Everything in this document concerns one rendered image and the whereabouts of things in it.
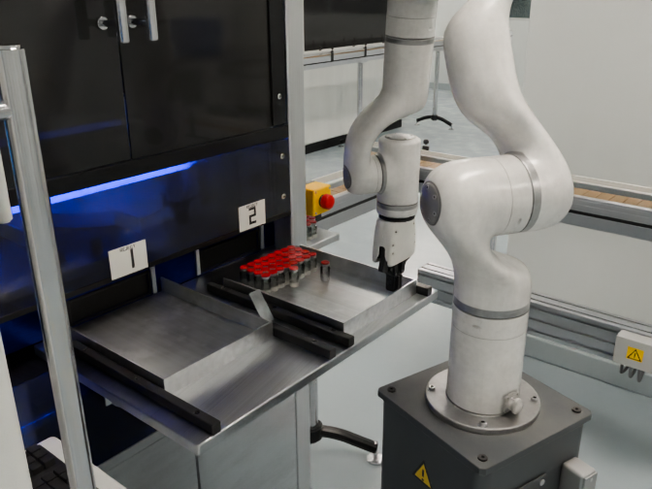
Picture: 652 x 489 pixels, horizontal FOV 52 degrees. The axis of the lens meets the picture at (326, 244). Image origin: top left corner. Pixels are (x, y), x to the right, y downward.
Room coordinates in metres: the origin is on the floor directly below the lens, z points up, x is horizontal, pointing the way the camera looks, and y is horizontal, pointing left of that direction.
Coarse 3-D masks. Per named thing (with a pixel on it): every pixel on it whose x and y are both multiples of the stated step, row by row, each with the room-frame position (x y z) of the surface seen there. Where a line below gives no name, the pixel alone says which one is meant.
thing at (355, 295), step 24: (336, 264) 1.49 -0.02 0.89; (360, 264) 1.44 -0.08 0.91; (240, 288) 1.33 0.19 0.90; (288, 288) 1.38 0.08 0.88; (312, 288) 1.38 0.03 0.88; (336, 288) 1.37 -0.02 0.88; (360, 288) 1.37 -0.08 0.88; (384, 288) 1.37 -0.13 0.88; (408, 288) 1.33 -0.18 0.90; (312, 312) 1.20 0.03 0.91; (336, 312) 1.26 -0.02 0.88; (360, 312) 1.19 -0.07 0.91; (384, 312) 1.26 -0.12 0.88
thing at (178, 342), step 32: (96, 320) 1.23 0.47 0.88; (128, 320) 1.23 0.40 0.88; (160, 320) 1.23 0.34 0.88; (192, 320) 1.22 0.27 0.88; (224, 320) 1.22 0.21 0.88; (256, 320) 1.18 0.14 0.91; (128, 352) 1.10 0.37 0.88; (160, 352) 1.10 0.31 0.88; (192, 352) 1.10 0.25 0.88; (224, 352) 1.06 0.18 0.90; (160, 384) 0.96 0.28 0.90
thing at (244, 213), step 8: (264, 200) 1.51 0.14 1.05; (240, 208) 1.45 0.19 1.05; (248, 208) 1.47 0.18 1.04; (256, 208) 1.49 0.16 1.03; (264, 208) 1.51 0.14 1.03; (240, 216) 1.45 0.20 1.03; (248, 216) 1.47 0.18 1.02; (256, 216) 1.49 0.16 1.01; (264, 216) 1.51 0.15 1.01; (240, 224) 1.45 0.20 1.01; (248, 224) 1.47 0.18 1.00; (256, 224) 1.49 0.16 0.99; (240, 232) 1.45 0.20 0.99
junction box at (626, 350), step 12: (624, 336) 1.75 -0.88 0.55; (636, 336) 1.75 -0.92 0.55; (624, 348) 1.74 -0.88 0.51; (636, 348) 1.72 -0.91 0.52; (648, 348) 1.70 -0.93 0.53; (612, 360) 1.76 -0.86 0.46; (624, 360) 1.74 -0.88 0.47; (636, 360) 1.71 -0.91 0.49; (648, 360) 1.69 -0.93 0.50; (648, 372) 1.69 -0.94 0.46
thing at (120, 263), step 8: (144, 240) 1.25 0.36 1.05; (120, 248) 1.21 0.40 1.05; (128, 248) 1.22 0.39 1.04; (136, 248) 1.23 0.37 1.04; (144, 248) 1.25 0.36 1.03; (112, 256) 1.19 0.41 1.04; (120, 256) 1.21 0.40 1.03; (128, 256) 1.22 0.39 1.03; (136, 256) 1.23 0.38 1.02; (144, 256) 1.25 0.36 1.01; (112, 264) 1.19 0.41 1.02; (120, 264) 1.20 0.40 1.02; (128, 264) 1.22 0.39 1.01; (136, 264) 1.23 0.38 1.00; (144, 264) 1.24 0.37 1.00; (112, 272) 1.19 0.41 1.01; (120, 272) 1.20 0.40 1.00; (128, 272) 1.22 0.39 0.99
